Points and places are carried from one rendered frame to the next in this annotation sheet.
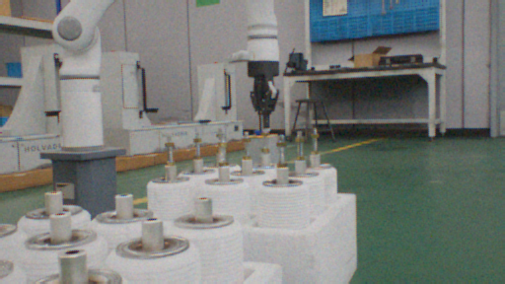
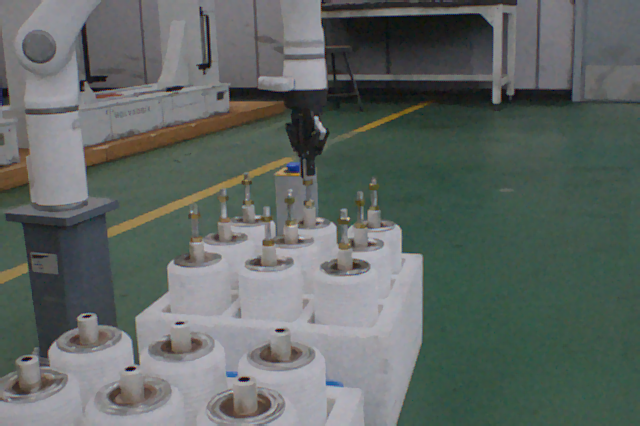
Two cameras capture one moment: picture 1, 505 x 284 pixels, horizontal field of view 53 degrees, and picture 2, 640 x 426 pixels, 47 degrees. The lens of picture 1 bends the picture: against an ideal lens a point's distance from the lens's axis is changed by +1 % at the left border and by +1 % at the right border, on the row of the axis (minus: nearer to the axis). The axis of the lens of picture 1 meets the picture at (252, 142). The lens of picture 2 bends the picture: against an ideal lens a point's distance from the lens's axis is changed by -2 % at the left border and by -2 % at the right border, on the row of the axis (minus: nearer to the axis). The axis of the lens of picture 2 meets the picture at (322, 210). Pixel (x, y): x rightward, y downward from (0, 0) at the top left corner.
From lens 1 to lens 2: 0.27 m
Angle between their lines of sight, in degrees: 12
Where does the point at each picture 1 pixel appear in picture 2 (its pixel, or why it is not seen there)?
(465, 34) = not seen: outside the picture
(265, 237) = (329, 338)
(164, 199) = (193, 288)
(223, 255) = (309, 397)
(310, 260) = (383, 364)
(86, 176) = (72, 244)
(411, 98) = (469, 44)
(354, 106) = (388, 55)
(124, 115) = not seen: hidden behind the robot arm
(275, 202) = (339, 295)
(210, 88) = (179, 35)
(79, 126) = (57, 178)
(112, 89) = not seen: hidden behind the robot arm
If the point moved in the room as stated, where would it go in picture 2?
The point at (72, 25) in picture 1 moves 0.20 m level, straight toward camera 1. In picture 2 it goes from (43, 41) to (59, 42)
